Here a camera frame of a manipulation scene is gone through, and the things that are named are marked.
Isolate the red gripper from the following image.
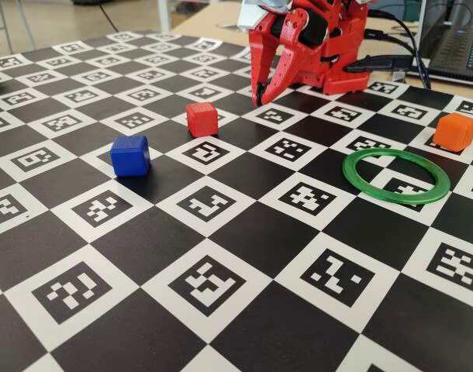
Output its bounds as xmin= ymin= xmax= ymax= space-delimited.
xmin=248 ymin=8 xmax=330 ymax=107

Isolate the green plastic ring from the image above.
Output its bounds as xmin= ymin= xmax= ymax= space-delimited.
xmin=341 ymin=148 xmax=451 ymax=205

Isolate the cardboard box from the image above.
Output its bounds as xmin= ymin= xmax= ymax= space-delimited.
xmin=171 ymin=10 xmax=193 ymax=29

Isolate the white table leg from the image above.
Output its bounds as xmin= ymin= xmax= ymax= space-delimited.
xmin=157 ymin=0 xmax=171 ymax=34

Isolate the dark laptop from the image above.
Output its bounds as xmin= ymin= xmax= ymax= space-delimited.
xmin=409 ymin=0 xmax=473 ymax=88

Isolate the blue cube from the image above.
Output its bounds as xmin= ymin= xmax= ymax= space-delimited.
xmin=109 ymin=135 xmax=150 ymax=178

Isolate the black white marker checkerboard mat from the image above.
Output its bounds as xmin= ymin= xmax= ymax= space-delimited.
xmin=0 ymin=30 xmax=473 ymax=372

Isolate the grey metal furniture frame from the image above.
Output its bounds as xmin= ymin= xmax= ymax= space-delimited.
xmin=0 ymin=0 xmax=36 ymax=56

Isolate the black clamp handle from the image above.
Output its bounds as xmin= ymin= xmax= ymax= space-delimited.
xmin=344 ymin=53 xmax=416 ymax=75

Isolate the orange cube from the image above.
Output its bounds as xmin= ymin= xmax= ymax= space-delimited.
xmin=432 ymin=112 xmax=473 ymax=153

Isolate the red cube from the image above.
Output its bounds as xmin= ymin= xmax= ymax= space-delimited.
xmin=185 ymin=102 xmax=219 ymax=139

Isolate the black cable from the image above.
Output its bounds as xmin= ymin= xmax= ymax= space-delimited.
xmin=367 ymin=9 xmax=432 ymax=91
xmin=364 ymin=29 xmax=430 ymax=84

